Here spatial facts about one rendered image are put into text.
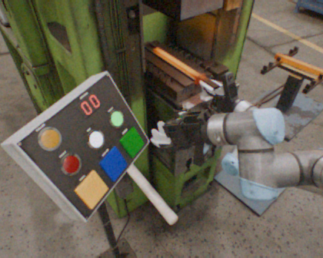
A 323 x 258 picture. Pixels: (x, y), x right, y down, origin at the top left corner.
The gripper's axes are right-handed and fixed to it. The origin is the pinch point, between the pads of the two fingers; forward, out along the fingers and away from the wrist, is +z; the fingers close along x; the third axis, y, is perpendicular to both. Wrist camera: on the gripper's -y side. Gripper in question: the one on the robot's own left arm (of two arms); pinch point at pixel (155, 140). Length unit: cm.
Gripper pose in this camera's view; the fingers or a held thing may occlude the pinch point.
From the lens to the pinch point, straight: 76.3
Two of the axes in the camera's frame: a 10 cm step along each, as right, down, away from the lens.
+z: -7.6, 0.6, 6.4
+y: -4.4, -7.8, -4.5
